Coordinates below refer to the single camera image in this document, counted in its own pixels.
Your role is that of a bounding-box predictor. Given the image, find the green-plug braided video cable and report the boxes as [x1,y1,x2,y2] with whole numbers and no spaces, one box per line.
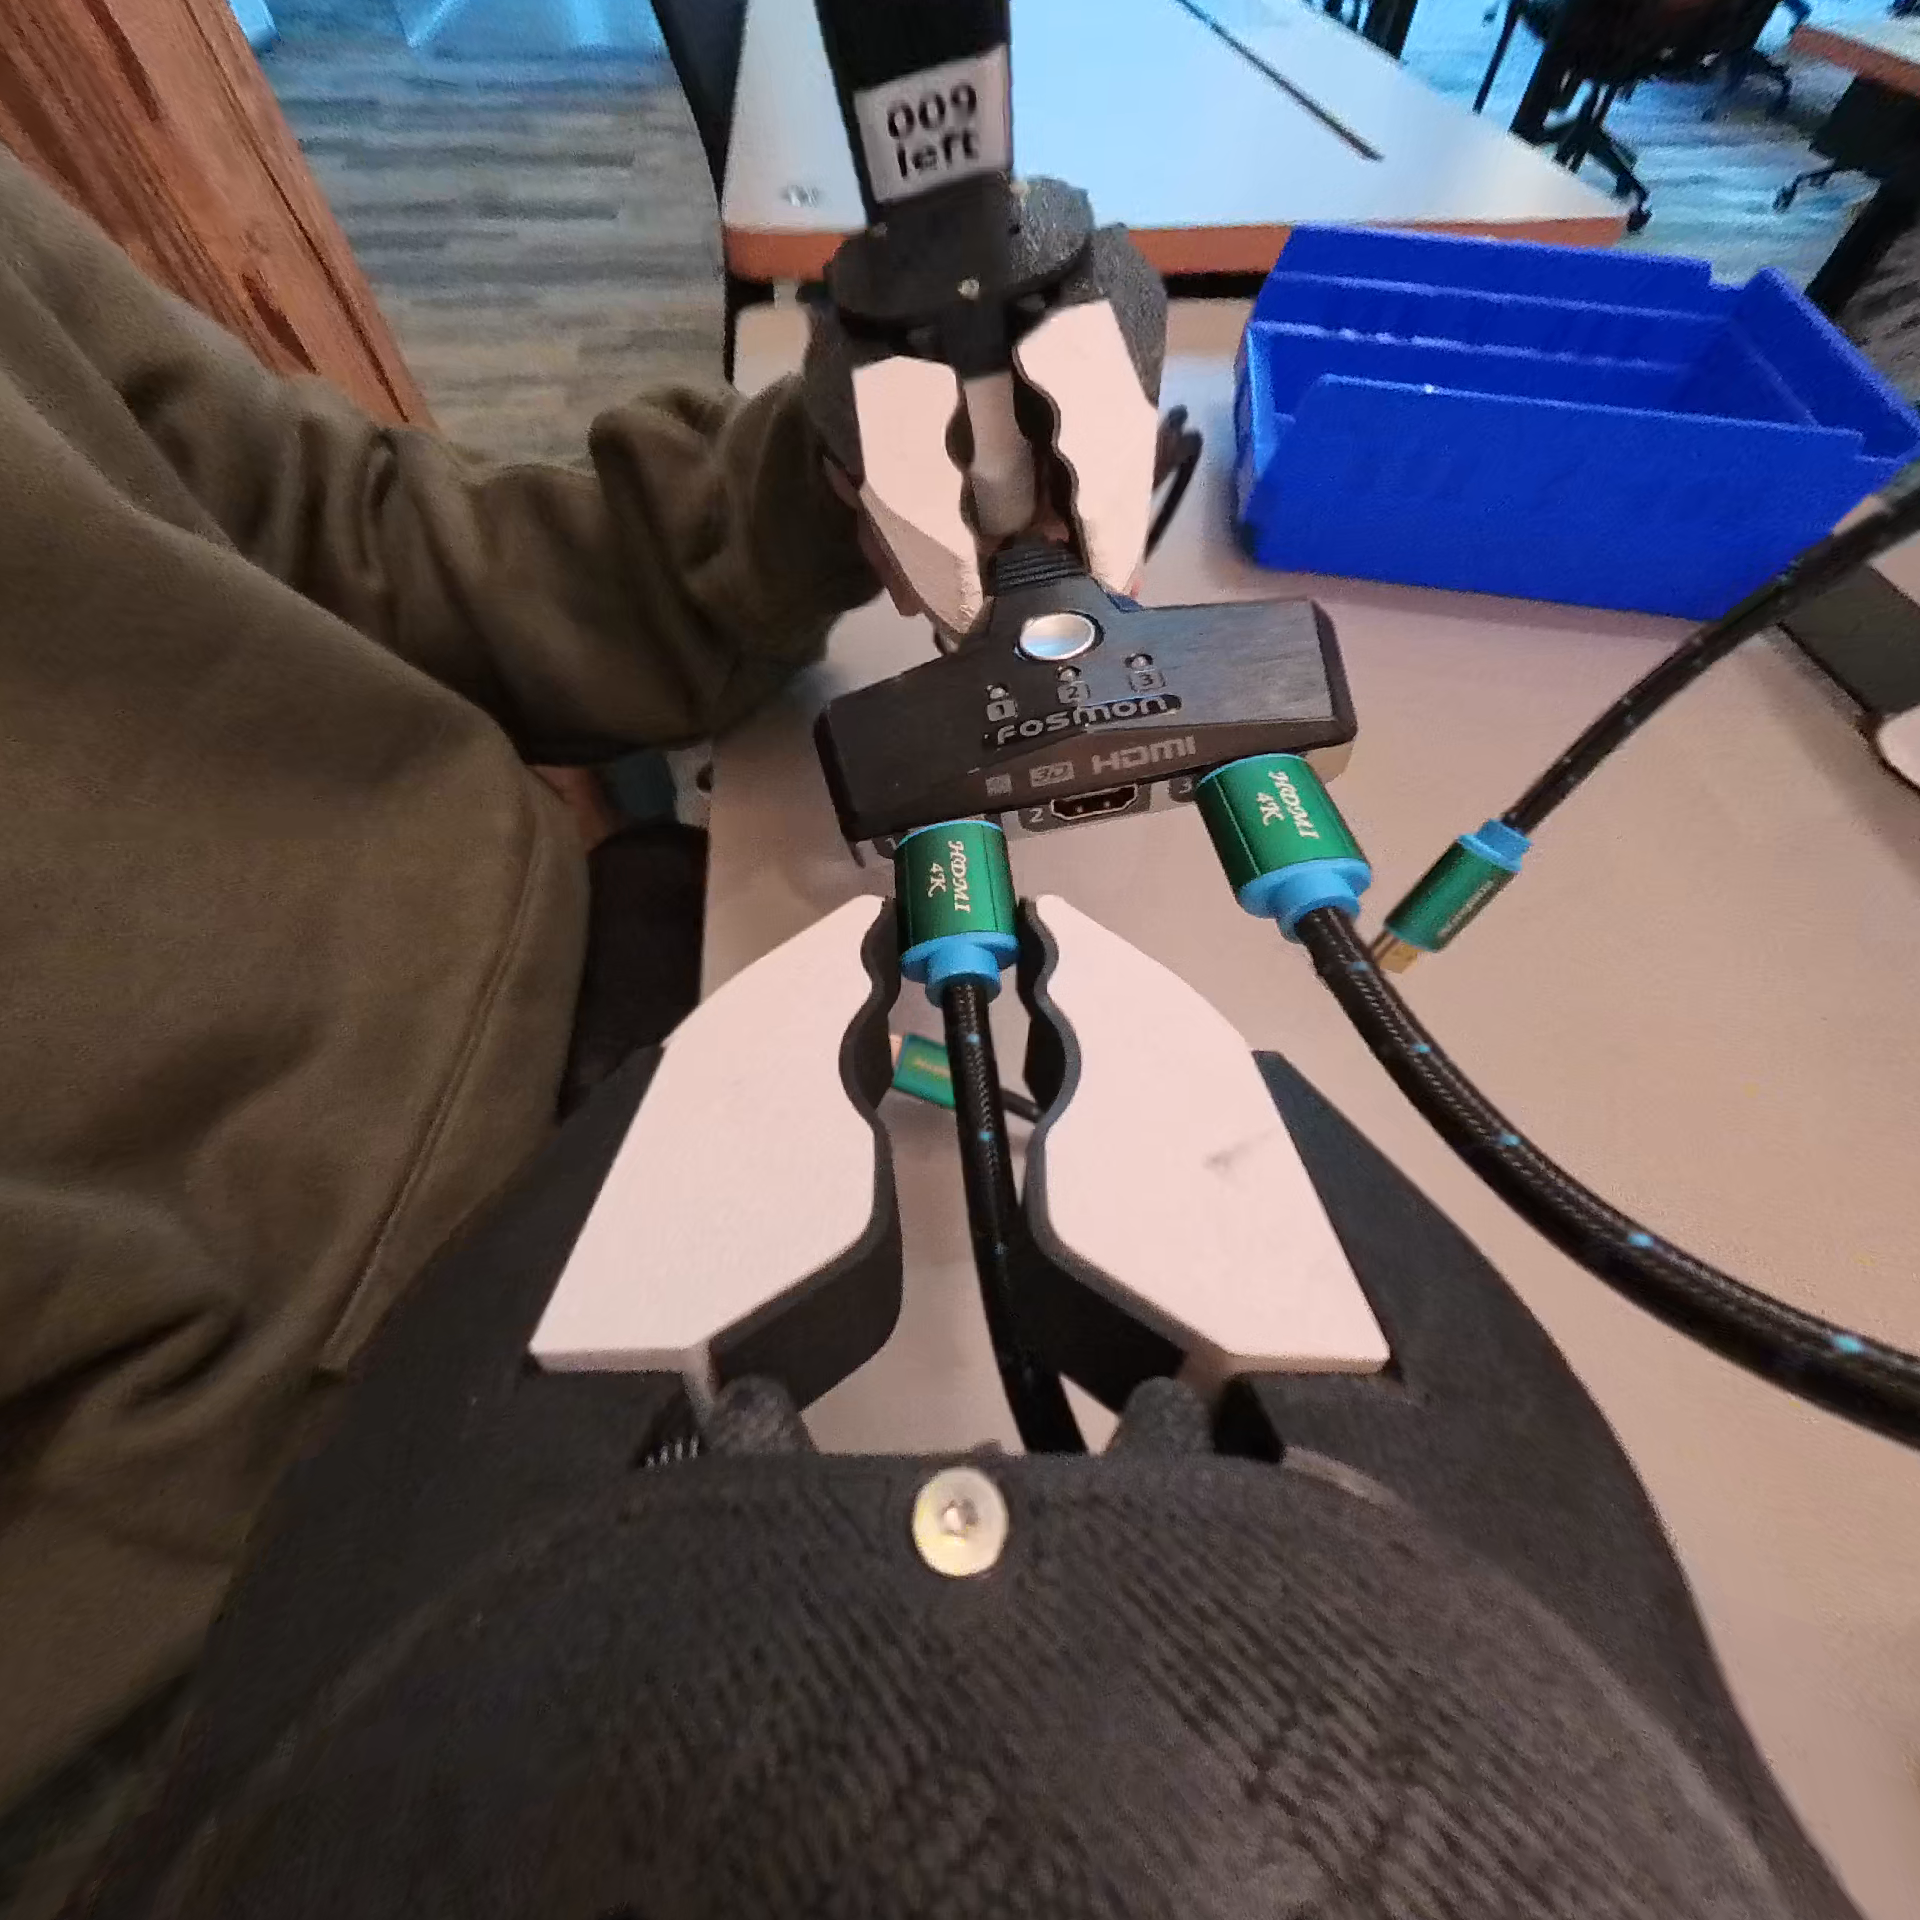
[1195,464,1920,1450]
[882,816,1090,1458]

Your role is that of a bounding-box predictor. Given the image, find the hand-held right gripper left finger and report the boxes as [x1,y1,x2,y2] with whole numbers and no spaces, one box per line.
[529,894,907,1378]

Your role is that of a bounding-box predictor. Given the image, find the black office chair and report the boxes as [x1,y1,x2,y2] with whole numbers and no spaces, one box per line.
[1657,0,1818,131]
[1476,0,1660,235]

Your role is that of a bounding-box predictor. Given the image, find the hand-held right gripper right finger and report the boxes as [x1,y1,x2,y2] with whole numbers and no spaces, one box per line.
[1017,894,1394,1378]

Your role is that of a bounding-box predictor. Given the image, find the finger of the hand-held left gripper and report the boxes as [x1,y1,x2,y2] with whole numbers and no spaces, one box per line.
[1013,296,1171,601]
[824,352,993,630]

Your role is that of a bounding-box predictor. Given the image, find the wooden pillar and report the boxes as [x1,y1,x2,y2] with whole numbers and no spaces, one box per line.
[0,0,438,439]

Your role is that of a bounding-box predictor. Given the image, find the person's olive hoodie torso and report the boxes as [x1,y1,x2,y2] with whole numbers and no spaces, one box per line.
[0,143,603,1879]

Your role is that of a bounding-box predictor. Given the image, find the blue plastic bin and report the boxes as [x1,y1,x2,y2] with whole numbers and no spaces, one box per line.
[1231,224,1920,624]

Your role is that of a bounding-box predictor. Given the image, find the black video switch box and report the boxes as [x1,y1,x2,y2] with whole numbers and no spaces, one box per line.
[815,541,1365,871]

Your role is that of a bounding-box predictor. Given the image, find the person's left forearm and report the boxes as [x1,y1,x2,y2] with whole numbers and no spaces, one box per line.
[300,375,894,774]

